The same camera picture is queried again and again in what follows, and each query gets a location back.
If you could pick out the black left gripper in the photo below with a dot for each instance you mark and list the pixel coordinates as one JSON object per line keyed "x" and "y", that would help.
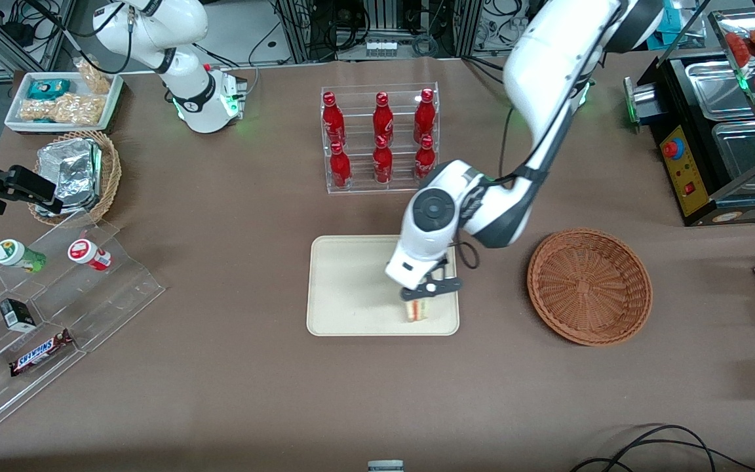
{"x": 443, "y": 262}

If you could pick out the triangle sandwich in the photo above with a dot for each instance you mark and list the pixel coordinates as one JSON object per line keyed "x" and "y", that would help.
{"x": 417, "y": 311}

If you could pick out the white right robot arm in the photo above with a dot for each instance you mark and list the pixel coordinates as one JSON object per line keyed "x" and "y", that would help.
{"x": 154, "y": 26}

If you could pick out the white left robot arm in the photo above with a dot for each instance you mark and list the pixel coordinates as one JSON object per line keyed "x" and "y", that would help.
{"x": 561, "y": 59}

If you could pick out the cream plastic serving tray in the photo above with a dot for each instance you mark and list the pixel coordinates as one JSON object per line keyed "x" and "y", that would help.
{"x": 351, "y": 288}

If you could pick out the white snack tray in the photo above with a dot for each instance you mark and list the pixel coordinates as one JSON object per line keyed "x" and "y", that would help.
{"x": 56, "y": 128}

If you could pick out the small wicker basket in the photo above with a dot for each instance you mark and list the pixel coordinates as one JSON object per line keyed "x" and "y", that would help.
{"x": 112, "y": 177}

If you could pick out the large round wicker basket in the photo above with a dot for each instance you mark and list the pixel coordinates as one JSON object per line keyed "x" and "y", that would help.
{"x": 587, "y": 288}

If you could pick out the green lidded cup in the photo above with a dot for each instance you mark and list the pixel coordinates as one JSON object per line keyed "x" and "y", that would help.
{"x": 10, "y": 252}

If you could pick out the aluminium foil container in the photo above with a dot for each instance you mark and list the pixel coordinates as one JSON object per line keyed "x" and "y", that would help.
{"x": 69, "y": 170}

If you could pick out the red lidded cup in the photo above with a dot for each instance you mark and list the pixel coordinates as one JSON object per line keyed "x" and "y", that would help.
{"x": 86, "y": 252}

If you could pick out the clear nut snack bag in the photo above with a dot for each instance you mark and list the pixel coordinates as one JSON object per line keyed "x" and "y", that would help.
{"x": 94, "y": 77}
{"x": 38, "y": 109}
{"x": 79, "y": 108}

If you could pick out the clear acrylic bottle rack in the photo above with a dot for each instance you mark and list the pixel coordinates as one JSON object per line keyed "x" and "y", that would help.
{"x": 404, "y": 187}

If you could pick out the small black carton box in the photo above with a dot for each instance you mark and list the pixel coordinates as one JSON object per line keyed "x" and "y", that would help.
{"x": 18, "y": 316}

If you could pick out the teal snack packet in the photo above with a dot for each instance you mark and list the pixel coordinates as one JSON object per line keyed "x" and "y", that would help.
{"x": 48, "y": 88}

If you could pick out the red cola bottle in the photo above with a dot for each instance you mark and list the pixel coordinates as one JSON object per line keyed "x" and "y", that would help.
{"x": 383, "y": 162}
{"x": 424, "y": 115}
{"x": 340, "y": 167}
{"x": 383, "y": 119}
{"x": 425, "y": 160}
{"x": 333, "y": 119}

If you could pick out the clear acrylic stepped stand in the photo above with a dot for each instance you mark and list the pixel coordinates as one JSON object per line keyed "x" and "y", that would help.
{"x": 122, "y": 288}

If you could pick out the Snickers chocolate bar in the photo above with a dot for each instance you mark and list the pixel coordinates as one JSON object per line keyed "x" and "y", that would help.
{"x": 42, "y": 353}

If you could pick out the grey white box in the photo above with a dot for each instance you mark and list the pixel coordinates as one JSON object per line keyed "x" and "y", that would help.
{"x": 385, "y": 467}

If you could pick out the white power strip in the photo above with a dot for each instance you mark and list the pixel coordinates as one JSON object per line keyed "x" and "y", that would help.
{"x": 381, "y": 47}

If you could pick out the red emergency stop button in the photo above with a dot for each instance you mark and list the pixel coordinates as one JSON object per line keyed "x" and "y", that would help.
{"x": 670, "y": 149}

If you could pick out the black food warmer cabinet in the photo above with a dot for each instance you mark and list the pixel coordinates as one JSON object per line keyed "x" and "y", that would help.
{"x": 669, "y": 85}

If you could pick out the teal cardboard box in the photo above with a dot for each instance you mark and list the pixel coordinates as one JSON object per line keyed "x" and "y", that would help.
{"x": 680, "y": 29}

